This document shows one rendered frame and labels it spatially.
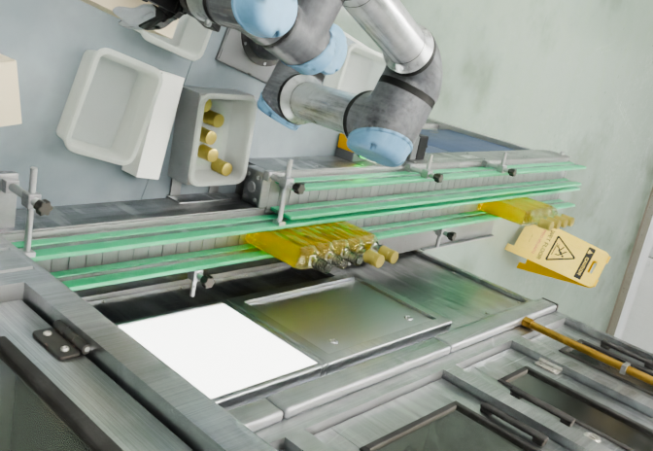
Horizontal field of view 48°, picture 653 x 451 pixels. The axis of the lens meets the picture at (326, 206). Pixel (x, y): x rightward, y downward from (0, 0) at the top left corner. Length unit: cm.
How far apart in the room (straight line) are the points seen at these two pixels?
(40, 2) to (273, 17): 71
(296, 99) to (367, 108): 30
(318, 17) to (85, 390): 58
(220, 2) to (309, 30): 13
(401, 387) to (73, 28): 100
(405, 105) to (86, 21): 69
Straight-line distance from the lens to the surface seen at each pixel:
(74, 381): 73
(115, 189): 173
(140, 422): 68
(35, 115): 160
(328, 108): 150
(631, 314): 784
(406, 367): 164
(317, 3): 103
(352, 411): 146
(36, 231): 152
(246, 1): 94
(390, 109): 134
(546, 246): 513
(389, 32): 121
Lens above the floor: 215
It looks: 39 degrees down
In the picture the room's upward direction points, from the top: 114 degrees clockwise
